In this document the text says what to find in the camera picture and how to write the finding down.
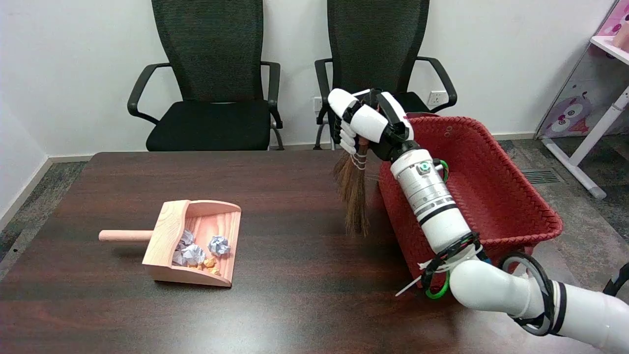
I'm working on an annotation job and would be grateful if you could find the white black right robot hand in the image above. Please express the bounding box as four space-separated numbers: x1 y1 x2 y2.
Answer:
328 88 420 162

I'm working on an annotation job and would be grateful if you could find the small brown straw broom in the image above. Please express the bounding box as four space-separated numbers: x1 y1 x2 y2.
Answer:
333 92 382 238

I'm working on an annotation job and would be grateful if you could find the red woven plastic basket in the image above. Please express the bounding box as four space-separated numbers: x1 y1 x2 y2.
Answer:
377 114 564 289

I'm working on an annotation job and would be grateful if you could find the black mesh office chair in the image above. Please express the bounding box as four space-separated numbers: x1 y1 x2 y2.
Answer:
127 0 285 151
314 0 457 150

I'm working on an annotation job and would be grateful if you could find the metal floor vent grille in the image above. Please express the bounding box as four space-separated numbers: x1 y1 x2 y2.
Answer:
521 168 562 185

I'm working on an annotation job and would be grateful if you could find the wooden dustpan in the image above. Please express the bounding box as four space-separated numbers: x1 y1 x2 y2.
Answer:
99 200 242 287

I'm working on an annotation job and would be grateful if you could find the pink white children's shelf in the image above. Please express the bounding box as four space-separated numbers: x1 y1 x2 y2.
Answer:
536 0 629 200

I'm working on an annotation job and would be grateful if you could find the green robot cable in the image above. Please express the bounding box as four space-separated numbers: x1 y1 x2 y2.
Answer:
425 159 451 299

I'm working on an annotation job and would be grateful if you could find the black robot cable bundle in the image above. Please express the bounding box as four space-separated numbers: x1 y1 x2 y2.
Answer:
420 232 629 337

